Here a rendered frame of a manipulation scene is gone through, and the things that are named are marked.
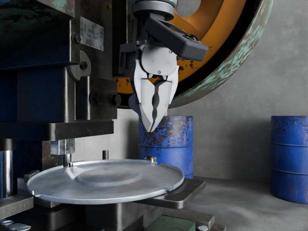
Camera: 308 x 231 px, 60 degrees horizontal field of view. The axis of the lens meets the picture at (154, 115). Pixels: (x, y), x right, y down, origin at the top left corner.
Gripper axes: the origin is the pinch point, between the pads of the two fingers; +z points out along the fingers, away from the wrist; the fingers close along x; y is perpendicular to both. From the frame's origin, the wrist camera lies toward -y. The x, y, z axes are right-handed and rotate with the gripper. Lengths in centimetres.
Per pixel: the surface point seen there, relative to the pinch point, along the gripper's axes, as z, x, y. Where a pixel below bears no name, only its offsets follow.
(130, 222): 18.3, 1.3, 2.6
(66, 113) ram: -0.7, 11.7, 10.0
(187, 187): 10.1, -5.0, -4.9
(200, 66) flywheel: -14.1, -29.3, 20.0
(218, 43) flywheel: -20.7, -31.7, 16.3
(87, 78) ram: -7.3, 8.5, 9.4
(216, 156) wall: 76, -258, 212
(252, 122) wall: 24, -280, 177
